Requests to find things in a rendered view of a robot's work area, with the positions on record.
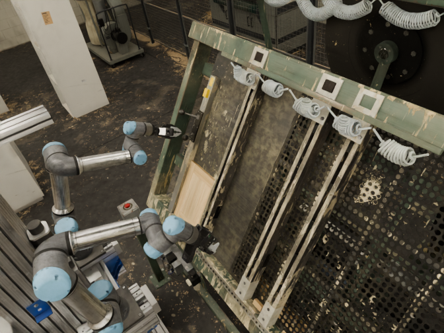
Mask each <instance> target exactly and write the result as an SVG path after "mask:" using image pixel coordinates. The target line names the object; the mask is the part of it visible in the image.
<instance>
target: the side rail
mask: <svg viewBox="0 0 444 333"><path fill-rule="evenodd" d="M211 50H212V47H210V46H208V45H205V44H203V43H201V42H199V41H197V40H194V43H193V46H192V50H191V53H190V57H189V60H188V64H187V66H186V70H185V73H184V77H183V80H182V84H181V87H180V90H179V93H178V98H177V100H176V104H175V107H174V111H173V113H172V118H171V121H170V124H172V125H174V126H176V127H177V128H178V129H180V130H181V132H182V133H181V134H180V135H179V136H177V137H175V138H172V139H165V142H164V145H163V149H162V151H161V156H160V158H159V162H158V165H157V169H156V172H155V176H154V179H153V183H152V185H151V189H150V191H151V192H152V193H153V194H166V193H167V190H168V186H169V184H170V180H171V178H172V174H173V171H174V168H175V165H176V164H175V163H174V160H175V158H176V154H177V153H179V152H180V148H181V146H182V142H183V139H182V136H183V135H185V133H186V130H187V127H188V123H189V121H190V116H189V115H187V114H185V115H183V116H181V115H180V114H179V110H181V109H183V110H184V111H185V113H189V114H192V110H193V108H194V104H195V101H196V98H197V95H198V91H199V89H200V85H201V83H202V79H203V76H204V75H203V74H202V71H203V68H204V64H205V62H208V60H209V56H210V53H211Z"/></svg>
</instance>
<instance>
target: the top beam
mask: <svg viewBox="0 0 444 333"><path fill-rule="evenodd" d="M189 37H190V38H192V39H195V40H197V41H199V42H201V43H203V44H205V45H208V46H210V47H212V48H215V49H216V50H219V51H221V52H222V51H223V52H227V53H228V54H231V55H233V56H235V57H238V58H240V59H243V60H245V61H247V62H250V58H251V56H252V53H253V50H254V47H255V46H256V47H258V48H262V49H263V50H266V51H269V54H268V58H267V60H266V63H265V65H264V68H263V69H265V70H267V71H269V72H271V73H274V74H276V75H279V76H280V77H283V78H285V79H287V80H289V81H292V82H294V83H297V84H298V85H301V86H303V87H305V88H308V89H310V90H312V91H314V92H315V91H316V89H317V87H318V84H319V82H320V80H321V77H322V75H323V73H326V74H328V75H331V76H333V77H336V78H339V79H341V80H343V81H344V82H343V84H342V87H341V89H340V91H339V93H338V96H337V97H336V99H335V101H337V102H339V103H341V104H344V105H346V106H349V107H350V108H351V107H352V105H353V103H354V101H355V99H356V97H357V94H358V92H359V91H360V88H361V87H362V88H364V89H367V90H369V91H372V92H374V93H377V94H380V95H383V96H385V99H384V100H383V103H382V104H381V107H380V108H379V111H378V112H377V114H376V116H375V119H377V120H380V121H382V122H384V123H386V124H388V125H391V126H393V127H395V128H398V129H400V130H402V131H405V132H406V133H409V134H411V135H414V136H416V137H419V138H420V139H423V140H425V141H427V142H429V143H432V144H434V145H436V146H438V147H440V148H443V149H444V115H442V114H439V113H437V112H434V111H431V110H428V109H426V108H423V107H421V106H418V105H415V104H412V103H411V102H407V101H405V100H402V99H400V98H397V97H395V96H392V95H389V94H387V93H384V92H381V91H378V90H376V89H373V88H371V87H368V86H365V85H362V84H360V83H357V82H355V81H352V80H350V79H347V78H345V77H341V76H339V75H337V74H334V73H331V72H329V71H326V70H323V69H321V68H318V67H315V66H313V65H310V64H308V63H305V62H303V61H299V60H298V59H295V58H292V57H289V56H287V55H284V54H281V53H279V52H276V51H273V50H271V49H268V48H265V47H263V46H260V45H258V44H255V43H253V42H249V41H248V40H244V39H242V38H239V37H237V36H234V35H232V34H229V33H226V32H223V31H221V30H218V29H216V28H213V27H211V26H208V25H206V24H202V23H200V22H197V21H194V20H193V22H192V25H191V29H190V33H189ZM375 101H376V98H373V97H371V96H368V95H366V94H365V95H364V97H363V99H362V101H361V103H360V106H362V107H364V108H367V109H369V110H371V109H372V107H373V105H374V103H375Z"/></svg>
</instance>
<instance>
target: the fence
mask: <svg viewBox="0 0 444 333"><path fill-rule="evenodd" d="M212 77H213V78H214V80H213V84H212V86H209V82H210V80H211V78H212ZM209 82H208V85H207V89H209V90H210V92H209V96H208V98H205V97H203V100H202V105H201V107H200V110H201V111H202V112H203V117H202V120H201V123H200V126H199V129H198V132H197V136H196V139H195V142H194V143H193V142H192V141H190V142H189V144H188V148H187V150H186V154H185V156H184V160H183V163H182V166H181V169H180V172H179V175H178V179H177V181H176V185H175V187H174V191H173V193H172V197H171V200H170V203H169V206H168V210H169V211H170V213H174V210H175V208H176V205H177V202H178V199H179V196H180V193H181V190H182V187H183V184H184V181H185V178H186V175H187V172H188V169H189V166H190V163H191V161H193V160H194V157H195V154H196V151H197V148H198V145H199V142H200V139H201V136H202V133H203V130H204V127H205V123H206V121H207V117H208V115H209V111H210V109H211V105H212V103H213V99H214V97H215V93H216V91H217V88H218V85H219V82H220V78H218V77H216V76H214V75H211V76H210V78H209Z"/></svg>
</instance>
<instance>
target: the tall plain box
mask: <svg viewBox="0 0 444 333"><path fill-rule="evenodd" d="M0 194H1V195H2V196H3V197H4V199H5V200H6V201H7V203H8V204H9V205H10V206H11V208H12V209H13V211H14V212H15V213H18V212H20V211H22V210H24V209H26V208H28V207H30V206H31V205H33V204H35V203H37V202H39V201H41V200H43V196H44V194H43V192H42V190H41V188H40V186H39V184H38V182H37V180H36V179H35V177H34V175H33V173H32V171H31V169H30V167H29V165H28V163H27V161H26V159H25V158H24V156H23V155H22V153H21V152H20V150H19V148H18V147H17V145H16V144H15V142H14V141H12V142H10V143H8V144H5V145H3V146H0Z"/></svg>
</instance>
